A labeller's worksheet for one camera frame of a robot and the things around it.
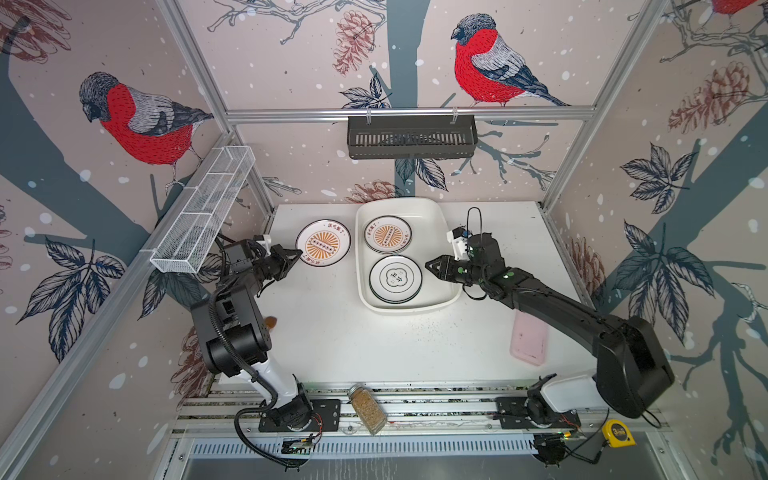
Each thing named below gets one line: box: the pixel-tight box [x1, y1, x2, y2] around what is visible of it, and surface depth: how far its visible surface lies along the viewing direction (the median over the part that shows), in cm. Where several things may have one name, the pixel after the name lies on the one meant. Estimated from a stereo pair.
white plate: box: [369, 255, 423, 304], surface depth 100 cm
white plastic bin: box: [355, 198, 462, 313], surface depth 106 cm
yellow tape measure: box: [602, 419, 637, 448], surface depth 70 cm
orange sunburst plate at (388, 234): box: [364, 215, 412, 255], surface depth 112 cm
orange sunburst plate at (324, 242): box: [295, 218, 352, 267], surface depth 97 cm
